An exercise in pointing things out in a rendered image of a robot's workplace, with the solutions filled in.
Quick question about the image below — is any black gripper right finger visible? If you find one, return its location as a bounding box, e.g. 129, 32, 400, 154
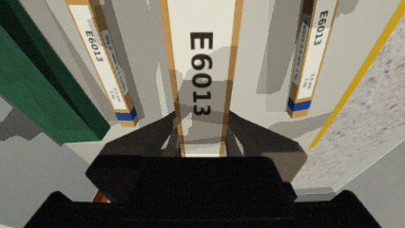
225, 110, 308, 183

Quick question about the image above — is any dark green flat block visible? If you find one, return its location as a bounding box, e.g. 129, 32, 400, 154
0, 0, 110, 143

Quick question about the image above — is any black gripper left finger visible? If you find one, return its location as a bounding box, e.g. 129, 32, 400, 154
97, 111, 180, 157

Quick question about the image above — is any tan cardboard pack with blue bands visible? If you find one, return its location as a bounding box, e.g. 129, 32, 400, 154
159, 0, 243, 157
286, 0, 339, 119
65, 0, 139, 127

